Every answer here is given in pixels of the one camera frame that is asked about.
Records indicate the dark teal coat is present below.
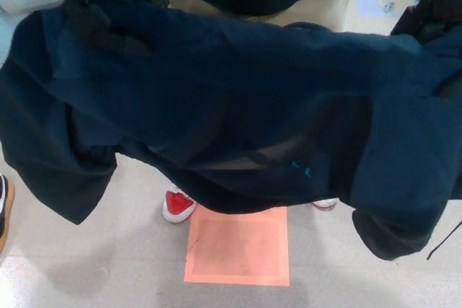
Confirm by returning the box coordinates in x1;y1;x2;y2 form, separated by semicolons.
0;0;462;262

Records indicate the pale paper sheet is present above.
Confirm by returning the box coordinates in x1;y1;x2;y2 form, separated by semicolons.
354;0;400;17

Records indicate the red white sneaker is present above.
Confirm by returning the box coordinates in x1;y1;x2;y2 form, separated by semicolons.
312;197;339;209
162;182;198;224

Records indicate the black white gum-sole shoe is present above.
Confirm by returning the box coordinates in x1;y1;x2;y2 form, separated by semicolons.
0;173;17;253

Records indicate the orange square floor marking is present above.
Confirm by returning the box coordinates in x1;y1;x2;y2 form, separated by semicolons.
183;205;291;288

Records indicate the black hanging cord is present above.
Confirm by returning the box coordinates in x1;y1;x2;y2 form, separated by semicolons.
426;218;462;261

